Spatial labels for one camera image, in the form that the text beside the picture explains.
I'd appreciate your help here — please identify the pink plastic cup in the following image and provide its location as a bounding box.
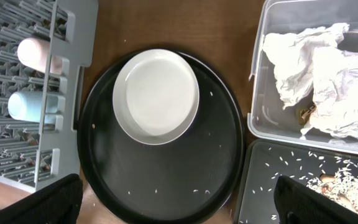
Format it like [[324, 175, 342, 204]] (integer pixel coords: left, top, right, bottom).
[[17, 37, 50, 73]]

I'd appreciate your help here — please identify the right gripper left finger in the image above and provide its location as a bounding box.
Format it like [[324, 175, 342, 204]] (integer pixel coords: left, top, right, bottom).
[[0, 174, 83, 224]]

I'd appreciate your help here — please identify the round black serving tray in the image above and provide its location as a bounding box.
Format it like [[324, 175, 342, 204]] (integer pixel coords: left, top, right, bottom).
[[77, 54, 246, 223]]

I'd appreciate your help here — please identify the grey plastic dishwasher rack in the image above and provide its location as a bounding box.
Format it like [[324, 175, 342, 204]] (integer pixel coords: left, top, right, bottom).
[[0, 0, 98, 193]]

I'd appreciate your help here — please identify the light grey round plate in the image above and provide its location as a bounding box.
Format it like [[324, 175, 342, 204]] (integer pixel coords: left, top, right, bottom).
[[112, 49, 200, 145]]

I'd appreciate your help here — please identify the blue plastic cup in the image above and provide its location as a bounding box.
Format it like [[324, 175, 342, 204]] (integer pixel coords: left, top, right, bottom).
[[7, 91, 58, 124]]

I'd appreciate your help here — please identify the white paper napkin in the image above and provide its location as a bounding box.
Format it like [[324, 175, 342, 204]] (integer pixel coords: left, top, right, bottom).
[[262, 23, 358, 139]]

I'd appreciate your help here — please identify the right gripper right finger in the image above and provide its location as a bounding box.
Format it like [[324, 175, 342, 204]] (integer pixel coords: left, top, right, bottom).
[[273, 176, 358, 224]]

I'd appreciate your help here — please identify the black rectangular tray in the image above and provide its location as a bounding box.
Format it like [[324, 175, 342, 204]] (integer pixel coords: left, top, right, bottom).
[[233, 139, 358, 224]]

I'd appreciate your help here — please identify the food scraps and rice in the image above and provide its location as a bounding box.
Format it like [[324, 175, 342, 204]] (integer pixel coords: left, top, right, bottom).
[[250, 151, 358, 222]]

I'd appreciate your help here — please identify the clear plastic storage bin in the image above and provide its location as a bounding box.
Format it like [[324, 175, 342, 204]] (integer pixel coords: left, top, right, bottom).
[[247, 0, 358, 154]]

